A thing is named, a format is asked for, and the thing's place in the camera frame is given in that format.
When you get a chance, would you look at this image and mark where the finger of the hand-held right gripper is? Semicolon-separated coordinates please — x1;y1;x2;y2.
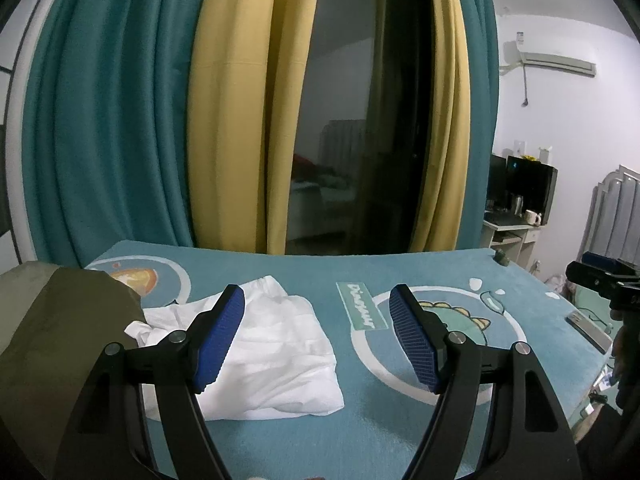
582;252;621;272
566;260;616;295

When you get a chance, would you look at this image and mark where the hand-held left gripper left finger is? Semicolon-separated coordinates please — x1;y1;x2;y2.
52;284;246;480

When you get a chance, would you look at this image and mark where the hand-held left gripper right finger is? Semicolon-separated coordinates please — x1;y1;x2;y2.
388;284;583;480

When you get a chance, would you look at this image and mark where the white hooded jacket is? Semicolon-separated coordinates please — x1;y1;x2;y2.
124;275;346;422

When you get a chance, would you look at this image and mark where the grey padded headboard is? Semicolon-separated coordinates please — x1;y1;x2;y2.
582;164;640;271

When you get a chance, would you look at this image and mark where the silver smartphone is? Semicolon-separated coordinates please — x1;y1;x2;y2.
565;311;613;353

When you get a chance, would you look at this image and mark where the white computer desk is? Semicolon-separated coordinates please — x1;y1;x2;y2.
482;210;543;271

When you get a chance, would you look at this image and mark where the large black monitor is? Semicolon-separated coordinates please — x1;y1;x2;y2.
505;156;558;226

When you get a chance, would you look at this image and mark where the slim black monitor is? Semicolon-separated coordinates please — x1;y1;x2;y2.
489;154;508;211

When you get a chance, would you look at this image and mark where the teal dinosaur print blanket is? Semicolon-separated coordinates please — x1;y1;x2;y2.
80;240;613;480

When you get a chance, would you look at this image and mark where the narrow teal curtain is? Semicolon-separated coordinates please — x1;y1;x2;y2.
462;0;501;251

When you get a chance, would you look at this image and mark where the narrow yellow curtain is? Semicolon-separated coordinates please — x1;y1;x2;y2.
410;0;473;252

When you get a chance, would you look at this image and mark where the wide yellow curtain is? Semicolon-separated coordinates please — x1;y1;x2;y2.
187;0;323;256

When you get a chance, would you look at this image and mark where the dark glass sliding door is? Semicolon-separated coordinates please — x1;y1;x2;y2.
285;0;436;256

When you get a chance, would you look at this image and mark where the wide teal curtain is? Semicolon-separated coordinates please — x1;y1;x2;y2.
22;0;221;268

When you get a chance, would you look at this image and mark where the white wall air conditioner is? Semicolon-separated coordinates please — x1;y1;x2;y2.
500;40;598;78

